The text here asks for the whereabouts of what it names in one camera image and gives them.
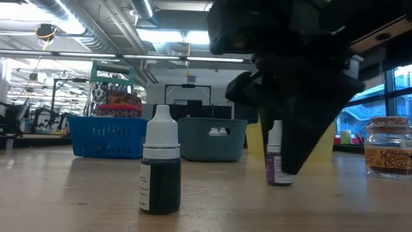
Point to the black liquid dropper bottle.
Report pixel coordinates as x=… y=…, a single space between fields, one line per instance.
x=161 y=183

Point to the long ceiling light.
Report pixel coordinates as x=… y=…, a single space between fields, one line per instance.
x=145 y=57

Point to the glass spice jar cork lid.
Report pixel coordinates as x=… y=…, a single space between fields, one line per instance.
x=386 y=151

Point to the teal plastic bin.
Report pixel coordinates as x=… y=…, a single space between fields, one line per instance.
x=199 y=145

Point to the black background frame stand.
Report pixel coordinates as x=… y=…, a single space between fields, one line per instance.
x=53 y=96

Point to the brown taco seasoning packet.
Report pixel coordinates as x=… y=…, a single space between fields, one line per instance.
x=124 y=98

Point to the black background robot arm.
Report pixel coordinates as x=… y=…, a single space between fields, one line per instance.
x=42 y=116

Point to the yellow plastic bin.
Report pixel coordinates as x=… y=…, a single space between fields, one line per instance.
x=254 y=138

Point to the square wall vent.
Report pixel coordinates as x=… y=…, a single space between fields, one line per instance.
x=191 y=79

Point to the red smoked paprika tin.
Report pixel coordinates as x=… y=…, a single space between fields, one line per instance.
x=119 y=111

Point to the black equipment row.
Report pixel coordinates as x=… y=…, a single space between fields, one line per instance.
x=199 y=111

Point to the blue-label dropper bottle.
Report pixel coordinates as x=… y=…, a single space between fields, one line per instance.
x=213 y=132

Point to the green cup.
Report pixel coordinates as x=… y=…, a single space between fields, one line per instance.
x=346 y=137

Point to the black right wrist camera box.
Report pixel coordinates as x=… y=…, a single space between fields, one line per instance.
x=244 y=25

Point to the blue slotted plastic basket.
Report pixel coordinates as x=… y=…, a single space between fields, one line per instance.
x=106 y=138

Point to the purple-label dropper bottle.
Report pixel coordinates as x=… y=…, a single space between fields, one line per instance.
x=274 y=167

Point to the background wooden workbench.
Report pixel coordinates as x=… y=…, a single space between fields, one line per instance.
x=32 y=137

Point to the red background object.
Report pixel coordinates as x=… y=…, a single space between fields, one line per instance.
x=337 y=140

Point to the large window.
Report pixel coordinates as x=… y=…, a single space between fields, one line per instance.
x=399 y=103

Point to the black metal arch stand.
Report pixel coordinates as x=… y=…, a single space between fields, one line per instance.
x=188 y=85

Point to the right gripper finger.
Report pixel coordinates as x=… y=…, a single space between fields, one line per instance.
x=309 y=122
x=243 y=90

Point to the black background equipment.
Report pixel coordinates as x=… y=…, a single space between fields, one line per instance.
x=13 y=117

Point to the steel box grater teal trim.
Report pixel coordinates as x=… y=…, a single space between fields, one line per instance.
x=99 y=90

